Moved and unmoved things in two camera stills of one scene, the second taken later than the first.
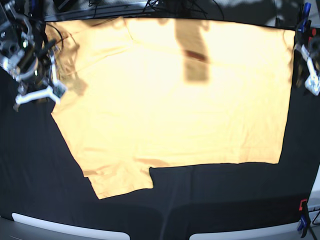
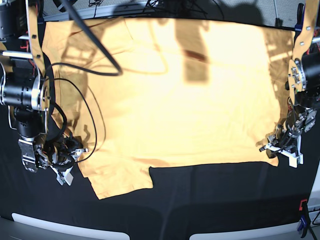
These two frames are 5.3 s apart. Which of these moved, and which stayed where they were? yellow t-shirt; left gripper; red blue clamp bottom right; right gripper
Moved: right gripper; left gripper
Stayed: red blue clamp bottom right; yellow t-shirt
